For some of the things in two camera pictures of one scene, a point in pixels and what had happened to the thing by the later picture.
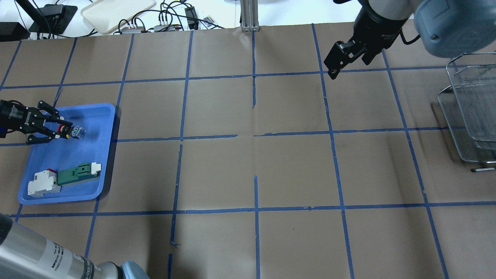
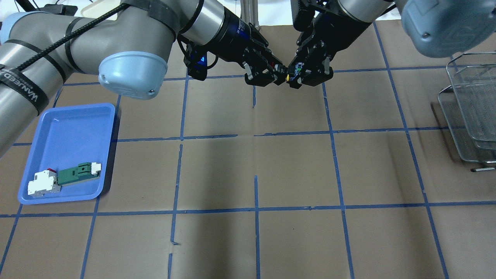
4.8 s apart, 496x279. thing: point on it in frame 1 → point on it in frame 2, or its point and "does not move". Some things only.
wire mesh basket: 469,105 does not move
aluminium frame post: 250,16 does not move
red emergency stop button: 77,132 → 298,66
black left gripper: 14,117 → 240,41
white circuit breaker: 45,183 does not move
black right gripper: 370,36 → 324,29
